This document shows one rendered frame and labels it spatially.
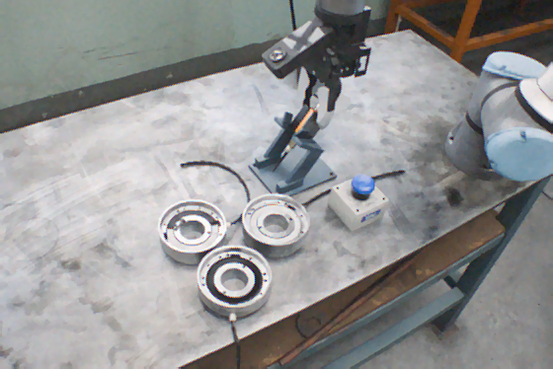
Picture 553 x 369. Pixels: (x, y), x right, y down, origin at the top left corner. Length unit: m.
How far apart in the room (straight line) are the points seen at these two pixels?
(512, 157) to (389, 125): 0.33
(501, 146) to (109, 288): 0.63
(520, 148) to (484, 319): 1.11
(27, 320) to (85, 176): 0.29
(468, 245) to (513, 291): 0.75
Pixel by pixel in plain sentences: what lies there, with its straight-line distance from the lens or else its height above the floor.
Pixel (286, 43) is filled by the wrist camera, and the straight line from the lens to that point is 0.73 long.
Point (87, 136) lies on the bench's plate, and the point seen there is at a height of 0.80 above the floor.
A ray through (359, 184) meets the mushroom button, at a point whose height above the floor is 0.87.
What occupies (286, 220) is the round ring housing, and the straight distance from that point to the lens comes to 0.78.
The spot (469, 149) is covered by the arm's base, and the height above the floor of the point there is 0.85.
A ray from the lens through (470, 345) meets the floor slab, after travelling 1.75.
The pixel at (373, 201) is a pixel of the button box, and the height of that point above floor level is 0.85.
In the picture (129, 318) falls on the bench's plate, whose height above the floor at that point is 0.80.
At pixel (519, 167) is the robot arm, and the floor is 0.95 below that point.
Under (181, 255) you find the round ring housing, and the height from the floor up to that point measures 0.83.
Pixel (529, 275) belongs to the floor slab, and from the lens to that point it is 2.03.
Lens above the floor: 1.42
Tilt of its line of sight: 43 degrees down
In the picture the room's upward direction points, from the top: 6 degrees clockwise
